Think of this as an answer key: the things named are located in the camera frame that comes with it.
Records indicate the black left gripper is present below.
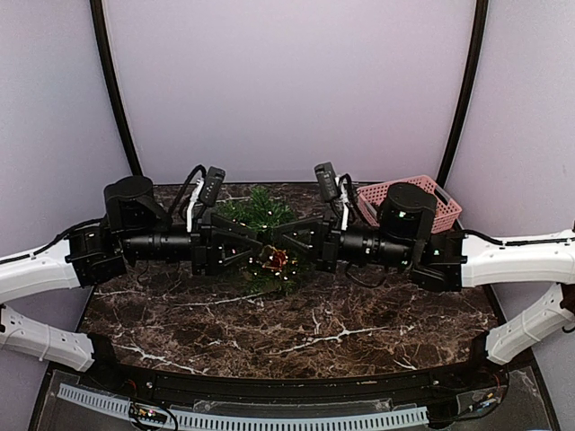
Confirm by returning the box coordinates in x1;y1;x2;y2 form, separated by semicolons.
121;212;263;277

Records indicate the white perforated cable tray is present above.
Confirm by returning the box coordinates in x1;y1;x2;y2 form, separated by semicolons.
57;383;429;431

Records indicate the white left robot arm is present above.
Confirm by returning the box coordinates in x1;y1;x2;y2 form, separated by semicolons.
1;171;262;391

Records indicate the red gold drum ornament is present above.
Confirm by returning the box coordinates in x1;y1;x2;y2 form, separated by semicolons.
259;245;289;273

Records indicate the pink plastic basket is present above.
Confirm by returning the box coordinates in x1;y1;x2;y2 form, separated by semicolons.
358;175;462;234

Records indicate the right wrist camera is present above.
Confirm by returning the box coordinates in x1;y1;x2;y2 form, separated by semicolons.
314;162;356;233

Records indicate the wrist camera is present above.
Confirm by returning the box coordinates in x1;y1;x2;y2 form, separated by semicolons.
314;162;356;233
185;166;226;233

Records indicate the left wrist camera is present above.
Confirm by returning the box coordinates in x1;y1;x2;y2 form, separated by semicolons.
185;166;226;233

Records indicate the white fairy light string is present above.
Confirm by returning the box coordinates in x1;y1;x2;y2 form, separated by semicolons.
216;202;306;293

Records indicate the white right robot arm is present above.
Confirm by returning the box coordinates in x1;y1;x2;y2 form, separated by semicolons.
273;182;574;390

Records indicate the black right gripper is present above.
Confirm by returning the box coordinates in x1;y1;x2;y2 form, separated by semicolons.
273;209;414;273

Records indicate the small green christmas tree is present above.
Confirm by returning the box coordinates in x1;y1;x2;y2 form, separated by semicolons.
217;186;308;295

